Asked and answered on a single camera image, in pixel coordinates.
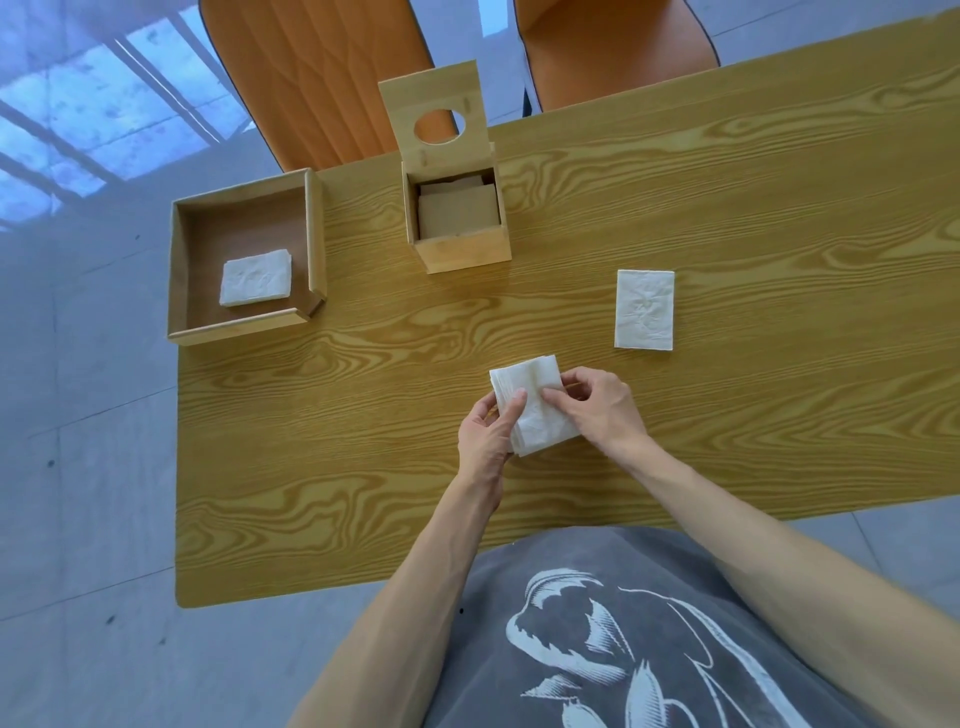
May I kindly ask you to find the person's left hand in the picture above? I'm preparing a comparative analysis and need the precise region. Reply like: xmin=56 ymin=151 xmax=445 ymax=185
xmin=456 ymin=389 xmax=528 ymax=514

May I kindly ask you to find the person's right hand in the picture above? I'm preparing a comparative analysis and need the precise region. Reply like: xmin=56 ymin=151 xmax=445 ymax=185
xmin=540 ymin=366 xmax=656 ymax=472

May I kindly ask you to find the white tissue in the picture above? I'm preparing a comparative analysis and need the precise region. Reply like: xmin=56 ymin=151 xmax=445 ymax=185
xmin=489 ymin=354 xmax=584 ymax=459
xmin=218 ymin=249 xmax=294 ymax=308
xmin=614 ymin=269 xmax=676 ymax=352

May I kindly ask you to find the person's right forearm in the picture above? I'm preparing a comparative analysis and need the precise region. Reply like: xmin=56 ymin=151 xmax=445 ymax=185
xmin=621 ymin=438 xmax=960 ymax=728

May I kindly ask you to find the person's left forearm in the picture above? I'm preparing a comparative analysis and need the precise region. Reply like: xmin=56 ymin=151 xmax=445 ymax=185
xmin=287 ymin=477 xmax=502 ymax=728

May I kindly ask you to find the wooden tissue box with lid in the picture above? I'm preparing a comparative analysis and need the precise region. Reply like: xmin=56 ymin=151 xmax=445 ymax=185
xmin=378 ymin=60 xmax=514 ymax=276

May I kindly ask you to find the stack of tissues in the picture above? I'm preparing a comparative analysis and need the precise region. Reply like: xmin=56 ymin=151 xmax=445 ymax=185
xmin=417 ymin=174 xmax=502 ymax=242

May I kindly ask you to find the grey printed t-shirt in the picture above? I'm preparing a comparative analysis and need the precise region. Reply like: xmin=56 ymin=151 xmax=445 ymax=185
xmin=422 ymin=525 xmax=880 ymax=728

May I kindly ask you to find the open wooden tray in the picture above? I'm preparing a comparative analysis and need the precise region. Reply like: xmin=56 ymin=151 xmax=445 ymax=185
xmin=166 ymin=168 xmax=329 ymax=348

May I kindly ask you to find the orange chair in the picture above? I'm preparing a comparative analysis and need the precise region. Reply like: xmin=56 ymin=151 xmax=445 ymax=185
xmin=513 ymin=0 xmax=722 ymax=114
xmin=198 ymin=0 xmax=460 ymax=174

